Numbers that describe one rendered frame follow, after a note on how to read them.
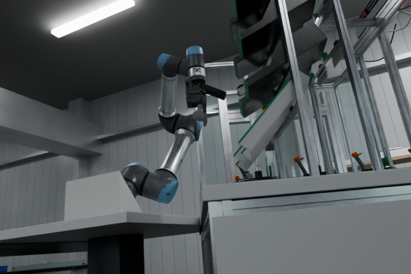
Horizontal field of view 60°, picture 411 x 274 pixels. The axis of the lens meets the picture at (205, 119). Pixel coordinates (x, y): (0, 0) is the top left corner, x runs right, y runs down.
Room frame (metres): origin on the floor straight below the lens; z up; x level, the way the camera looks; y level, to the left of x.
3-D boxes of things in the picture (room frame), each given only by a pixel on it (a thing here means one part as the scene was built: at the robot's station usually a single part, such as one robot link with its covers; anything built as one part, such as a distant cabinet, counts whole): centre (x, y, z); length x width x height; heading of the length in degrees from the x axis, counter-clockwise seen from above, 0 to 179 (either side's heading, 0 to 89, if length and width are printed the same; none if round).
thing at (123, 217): (1.51, 0.37, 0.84); 0.90 x 0.70 x 0.03; 156
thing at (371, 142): (1.09, -0.34, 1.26); 0.36 x 0.21 x 0.80; 3
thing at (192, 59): (1.39, 0.02, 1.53); 0.09 x 0.08 x 0.11; 2
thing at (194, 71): (1.38, 0.02, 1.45); 0.08 x 0.08 x 0.05
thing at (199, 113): (1.37, 0.02, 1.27); 0.06 x 0.03 x 0.09; 93
